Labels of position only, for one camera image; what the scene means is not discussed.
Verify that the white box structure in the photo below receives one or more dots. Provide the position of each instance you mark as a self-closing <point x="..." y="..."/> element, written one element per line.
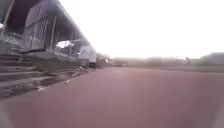
<point x="87" y="54"/>

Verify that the red running track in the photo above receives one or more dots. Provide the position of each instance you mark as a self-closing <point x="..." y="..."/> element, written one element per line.
<point x="133" y="100"/>

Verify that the grass field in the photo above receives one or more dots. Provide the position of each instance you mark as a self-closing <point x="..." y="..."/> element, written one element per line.
<point x="186" y="69"/>

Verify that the grandstand with roof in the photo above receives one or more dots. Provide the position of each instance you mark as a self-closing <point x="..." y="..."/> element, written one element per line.
<point x="36" y="30"/>

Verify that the concrete steps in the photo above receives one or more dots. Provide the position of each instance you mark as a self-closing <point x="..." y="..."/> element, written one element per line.
<point x="16" y="71"/>

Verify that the distant row of trees and buildings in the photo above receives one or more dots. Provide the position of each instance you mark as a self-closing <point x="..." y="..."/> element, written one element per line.
<point x="213" y="58"/>

